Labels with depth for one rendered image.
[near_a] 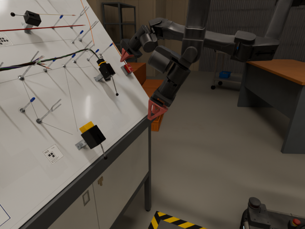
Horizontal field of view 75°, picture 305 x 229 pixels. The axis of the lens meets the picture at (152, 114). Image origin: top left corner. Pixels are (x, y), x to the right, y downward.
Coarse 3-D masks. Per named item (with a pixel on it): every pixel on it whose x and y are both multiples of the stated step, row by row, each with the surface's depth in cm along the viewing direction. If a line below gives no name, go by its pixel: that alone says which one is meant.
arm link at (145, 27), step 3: (141, 27) 87; (144, 27) 87; (147, 27) 88; (138, 30) 88; (141, 30) 87; (144, 30) 86; (147, 30) 87; (135, 33) 90; (138, 33) 88; (141, 33) 87; (144, 33) 87; (150, 33) 86; (138, 36) 88
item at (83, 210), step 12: (84, 192) 77; (72, 204) 71; (84, 204) 78; (60, 216) 67; (72, 216) 72; (84, 216) 79; (96, 216) 87; (48, 228) 63; (60, 228) 68; (72, 228) 73; (84, 228) 80; (96, 228) 89
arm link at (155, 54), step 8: (160, 48) 59; (192, 48) 54; (152, 56) 59; (160, 56) 59; (168, 56) 59; (176, 56) 58; (184, 56) 55; (192, 56) 54; (152, 64) 61; (160, 64) 60; (184, 64) 57
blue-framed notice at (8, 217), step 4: (0, 204) 49; (0, 208) 48; (0, 212) 48; (4, 212) 49; (0, 216) 48; (4, 216) 48; (8, 216) 49; (0, 220) 48; (4, 220) 48; (8, 220) 49; (0, 224) 47
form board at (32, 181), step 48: (0, 0) 73; (48, 0) 92; (0, 48) 65; (48, 48) 80; (96, 48) 104; (0, 96) 59; (48, 96) 71; (96, 96) 89; (144, 96) 120; (0, 144) 54; (48, 144) 64; (0, 192) 50; (48, 192) 58
